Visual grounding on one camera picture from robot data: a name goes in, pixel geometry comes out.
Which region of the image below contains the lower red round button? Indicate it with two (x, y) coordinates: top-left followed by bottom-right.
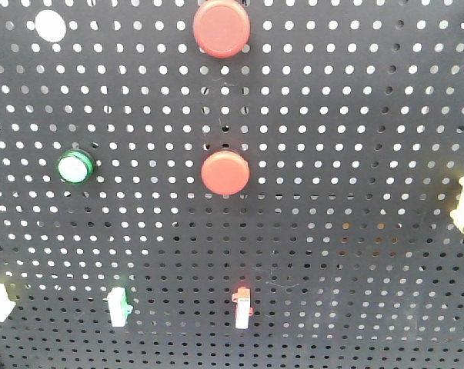
(201, 151), (250, 195)

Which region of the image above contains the white red toggle switch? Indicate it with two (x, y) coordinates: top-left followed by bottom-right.
(232, 287), (253, 330)

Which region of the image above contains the upper red round button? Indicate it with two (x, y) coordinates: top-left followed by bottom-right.
(192, 0), (251, 58)

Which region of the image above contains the red round button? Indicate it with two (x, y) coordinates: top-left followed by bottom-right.
(192, 0), (251, 58)
(201, 151), (250, 195)

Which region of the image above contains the green round push button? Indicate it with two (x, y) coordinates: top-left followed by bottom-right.
(56, 148), (95, 185)

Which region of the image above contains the black perforated pegboard panel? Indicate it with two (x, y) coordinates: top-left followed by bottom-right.
(0, 1), (464, 368)

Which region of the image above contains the white green toggle switch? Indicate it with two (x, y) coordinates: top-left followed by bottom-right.
(106, 287), (133, 327)

